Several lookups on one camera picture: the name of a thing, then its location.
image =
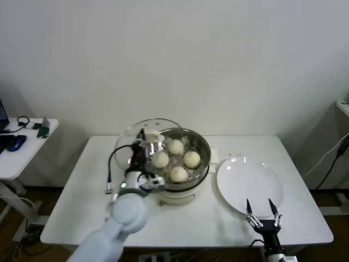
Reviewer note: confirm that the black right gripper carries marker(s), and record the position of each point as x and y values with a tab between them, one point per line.
268	232

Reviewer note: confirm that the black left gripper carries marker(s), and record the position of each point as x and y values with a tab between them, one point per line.
136	158

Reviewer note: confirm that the white steamed baozi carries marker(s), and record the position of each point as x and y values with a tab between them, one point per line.
179	174
175	146
192	159
160	159

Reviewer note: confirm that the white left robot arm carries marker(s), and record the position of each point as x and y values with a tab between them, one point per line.
128	213

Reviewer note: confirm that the stainless steel steamer basket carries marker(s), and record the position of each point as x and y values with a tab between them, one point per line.
201	152

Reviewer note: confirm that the white round plate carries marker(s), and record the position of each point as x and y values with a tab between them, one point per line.
248	185

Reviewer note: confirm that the white work table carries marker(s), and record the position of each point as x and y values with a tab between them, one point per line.
204	226

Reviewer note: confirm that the cream electric cooker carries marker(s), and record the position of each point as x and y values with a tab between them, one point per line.
177	196

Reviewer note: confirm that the white metal desk base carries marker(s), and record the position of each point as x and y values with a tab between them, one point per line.
335	210

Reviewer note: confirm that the green and grey tool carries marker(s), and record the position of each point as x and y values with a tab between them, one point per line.
43	130

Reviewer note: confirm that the white side table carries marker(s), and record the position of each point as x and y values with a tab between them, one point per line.
30	155

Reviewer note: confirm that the white power strip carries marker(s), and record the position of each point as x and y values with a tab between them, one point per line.
155	257

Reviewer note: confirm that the blue computer mouse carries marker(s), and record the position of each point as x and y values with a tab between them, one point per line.
17	142

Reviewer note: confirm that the white cabinet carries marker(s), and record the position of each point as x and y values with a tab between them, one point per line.
344	105

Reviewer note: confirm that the dark laptop screen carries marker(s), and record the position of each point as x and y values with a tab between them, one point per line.
2	113

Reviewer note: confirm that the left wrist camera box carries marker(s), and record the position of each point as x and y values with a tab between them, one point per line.
155	182

